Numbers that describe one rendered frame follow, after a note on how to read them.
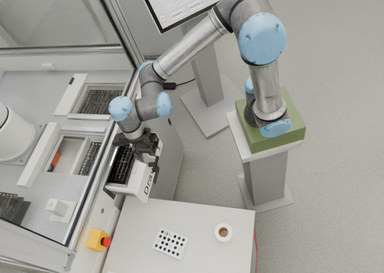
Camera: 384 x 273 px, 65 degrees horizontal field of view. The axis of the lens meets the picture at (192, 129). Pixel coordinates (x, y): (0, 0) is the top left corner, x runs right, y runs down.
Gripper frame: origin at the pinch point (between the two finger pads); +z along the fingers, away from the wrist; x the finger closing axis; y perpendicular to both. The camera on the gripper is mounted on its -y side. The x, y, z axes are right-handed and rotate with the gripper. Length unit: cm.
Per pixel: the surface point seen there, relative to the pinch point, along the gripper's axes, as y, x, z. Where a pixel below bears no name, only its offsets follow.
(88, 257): -16.5, -39.1, 10.6
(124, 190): -8.9, -12.4, 7.2
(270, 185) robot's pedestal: 49, 22, 67
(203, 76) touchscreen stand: -2, 97, 57
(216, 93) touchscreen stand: 4, 101, 82
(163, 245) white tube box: 10.0, -29.6, 16.5
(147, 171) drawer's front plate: -1.0, -3.2, 6.8
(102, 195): -16.6, -16.1, 5.2
